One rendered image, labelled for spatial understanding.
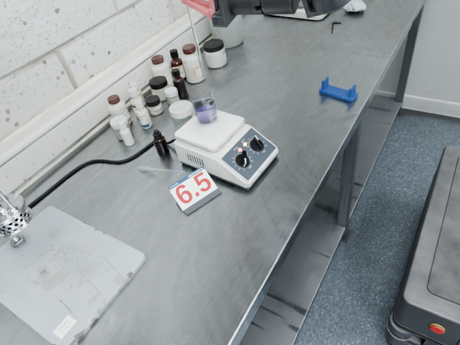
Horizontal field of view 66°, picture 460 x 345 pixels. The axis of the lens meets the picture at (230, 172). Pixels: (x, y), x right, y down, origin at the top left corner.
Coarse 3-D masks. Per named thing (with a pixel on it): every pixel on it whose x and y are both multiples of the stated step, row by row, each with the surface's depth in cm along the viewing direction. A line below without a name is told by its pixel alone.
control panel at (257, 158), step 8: (248, 136) 79; (240, 144) 77; (248, 144) 78; (264, 144) 79; (272, 144) 79; (232, 152) 75; (240, 152) 76; (248, 152) 77; (256, 152) 77; (264, 152) 78; (224, 160) 74; (232, 160) 75; (256, 160) 76; (264, 160) 77; (240, 168) 74; (248, 168) 75; (256, 168) 75; (248, 176) 74
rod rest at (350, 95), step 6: (324, 84) 96; (354, 84) 92; (324, 90) 96; (330, 90) 96; (336, 90) 95; (342, 90) 95; (348, 90) 94; (354, 90) 92; (336, 96) 94; (342, 96) 93; (348, 96) 92; (354, 96) 92
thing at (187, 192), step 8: (200, 176) 76; (184, 184) 75; (192, 184) 75; (200, 184) 76; (208, 184) 76; (176, 192) 74; (184, 192) 74; (192, 192) 75; (200, 192) 75; (184, 200) 74; (192, 200) 75
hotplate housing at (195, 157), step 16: (240, 128) 80; (176, 144) 80; (192, 144) 78; (224, 144) 76; (192, 160) 80; (208, 160) 76; (272, 160) 80; (224, 176) 76; (240, 176) 73; (256, 176) 75
